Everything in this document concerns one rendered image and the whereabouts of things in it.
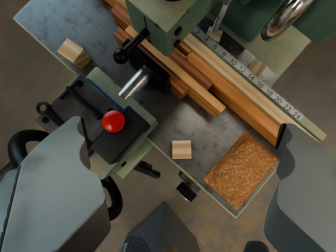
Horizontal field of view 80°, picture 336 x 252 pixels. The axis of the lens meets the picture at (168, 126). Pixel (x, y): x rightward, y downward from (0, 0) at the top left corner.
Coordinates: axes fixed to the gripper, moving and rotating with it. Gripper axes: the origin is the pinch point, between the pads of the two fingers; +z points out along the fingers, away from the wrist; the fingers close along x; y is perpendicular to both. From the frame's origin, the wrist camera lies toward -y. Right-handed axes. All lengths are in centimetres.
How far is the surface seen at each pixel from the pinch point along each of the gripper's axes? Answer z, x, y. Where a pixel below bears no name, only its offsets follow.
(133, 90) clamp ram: 21.1, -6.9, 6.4
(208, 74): 25.1, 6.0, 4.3
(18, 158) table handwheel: 15.7, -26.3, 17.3
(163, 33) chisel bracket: 15.2, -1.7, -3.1
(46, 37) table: 32.9, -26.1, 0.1
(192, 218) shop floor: 68, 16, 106
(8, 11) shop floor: 144, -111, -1
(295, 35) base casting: 46, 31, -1
